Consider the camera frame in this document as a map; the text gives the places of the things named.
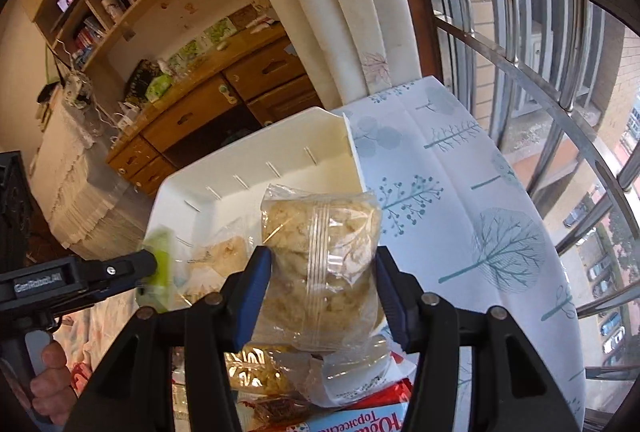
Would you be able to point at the floral bedding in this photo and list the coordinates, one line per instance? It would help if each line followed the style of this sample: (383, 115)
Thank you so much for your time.
(86, 335)

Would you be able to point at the clear white snack packet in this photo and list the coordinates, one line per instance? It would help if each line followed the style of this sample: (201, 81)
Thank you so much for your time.
(344, 377)

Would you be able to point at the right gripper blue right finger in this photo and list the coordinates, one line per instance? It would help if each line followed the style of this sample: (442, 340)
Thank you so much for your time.
(424, 324)

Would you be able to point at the metal window guard bars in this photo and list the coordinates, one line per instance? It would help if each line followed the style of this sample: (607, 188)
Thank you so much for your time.
(556, 85)

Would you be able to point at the golden snack packet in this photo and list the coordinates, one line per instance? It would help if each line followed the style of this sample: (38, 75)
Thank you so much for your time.
(254, 370)

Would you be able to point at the lace-covered cabinet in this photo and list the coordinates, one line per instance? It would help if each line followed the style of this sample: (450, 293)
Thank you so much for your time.
(90, 209)

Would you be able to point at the wooden desk with drawers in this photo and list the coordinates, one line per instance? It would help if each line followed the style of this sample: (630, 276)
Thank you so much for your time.
(255, 81)

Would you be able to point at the person's left hand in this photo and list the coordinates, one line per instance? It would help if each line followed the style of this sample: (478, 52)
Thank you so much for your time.
(54, 396)

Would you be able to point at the clear bag rice cracker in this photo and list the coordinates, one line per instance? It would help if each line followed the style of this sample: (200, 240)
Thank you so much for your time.
(321, 295)

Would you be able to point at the white plastic storage bin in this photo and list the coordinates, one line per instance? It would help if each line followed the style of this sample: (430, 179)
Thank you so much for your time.
(312, 151)

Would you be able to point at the green tissue pack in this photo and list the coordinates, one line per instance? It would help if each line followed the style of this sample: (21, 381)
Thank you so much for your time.
(158, 88)

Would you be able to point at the red white snack box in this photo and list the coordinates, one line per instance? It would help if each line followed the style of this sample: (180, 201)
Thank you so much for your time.
(383, 411)

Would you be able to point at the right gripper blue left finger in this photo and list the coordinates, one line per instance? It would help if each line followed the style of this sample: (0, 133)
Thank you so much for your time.
(220, 323)

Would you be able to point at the green snack packet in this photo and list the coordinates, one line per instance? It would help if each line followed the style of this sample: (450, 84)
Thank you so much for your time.
(156, 290)

